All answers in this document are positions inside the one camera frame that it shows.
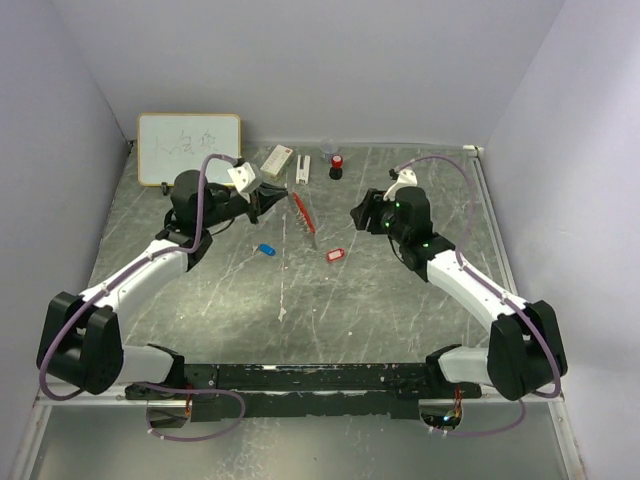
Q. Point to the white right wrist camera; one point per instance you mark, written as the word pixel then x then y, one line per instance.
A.
pixel 403 178

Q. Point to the clear plastic cup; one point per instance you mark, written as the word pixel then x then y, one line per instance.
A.
pixel 328 148

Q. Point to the red tagged key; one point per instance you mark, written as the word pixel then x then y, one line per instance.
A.
pixel 335 254

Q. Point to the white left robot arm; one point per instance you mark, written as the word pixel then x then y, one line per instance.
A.
pixel 82 343

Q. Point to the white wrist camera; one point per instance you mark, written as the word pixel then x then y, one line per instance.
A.
pixel 403 178
pixel 245 178

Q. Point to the white and green carton box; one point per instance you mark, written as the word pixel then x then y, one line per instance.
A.
pixel 277 161

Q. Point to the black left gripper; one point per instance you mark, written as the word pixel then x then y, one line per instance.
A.
pixel 262 199

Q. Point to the red and black stamp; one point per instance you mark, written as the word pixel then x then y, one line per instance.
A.
pixel 336 169

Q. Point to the small whiteboard with yellow frame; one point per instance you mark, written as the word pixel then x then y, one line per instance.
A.
pixel 170 143

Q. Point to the blue tagged key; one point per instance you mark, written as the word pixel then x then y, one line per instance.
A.
pixel 266 249

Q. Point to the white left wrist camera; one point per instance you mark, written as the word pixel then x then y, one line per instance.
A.
pixel 245 178

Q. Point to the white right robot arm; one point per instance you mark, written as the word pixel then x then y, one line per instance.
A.
pixel 525 351

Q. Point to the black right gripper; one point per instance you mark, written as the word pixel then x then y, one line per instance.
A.
pixel 368 208

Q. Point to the white stapler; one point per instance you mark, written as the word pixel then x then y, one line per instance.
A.
pixel 303 169

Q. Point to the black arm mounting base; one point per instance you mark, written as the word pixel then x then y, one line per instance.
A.
pixel 280 391

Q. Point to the grey keyring holder red handle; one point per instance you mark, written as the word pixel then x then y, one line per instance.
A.
pixel 306 218

